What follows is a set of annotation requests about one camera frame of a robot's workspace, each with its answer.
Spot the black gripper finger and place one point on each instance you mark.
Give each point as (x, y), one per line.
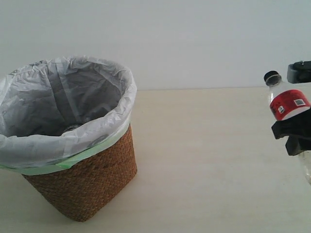
(298, 131)

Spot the woven wicker waste basket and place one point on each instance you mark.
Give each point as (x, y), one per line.
(81, 191)

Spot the white plastic bin liner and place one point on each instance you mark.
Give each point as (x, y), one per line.
(56, 113)

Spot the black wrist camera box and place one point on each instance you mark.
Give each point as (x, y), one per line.
(299, 72)

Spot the red label plastic bottle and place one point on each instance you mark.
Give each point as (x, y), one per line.
(286, 101)

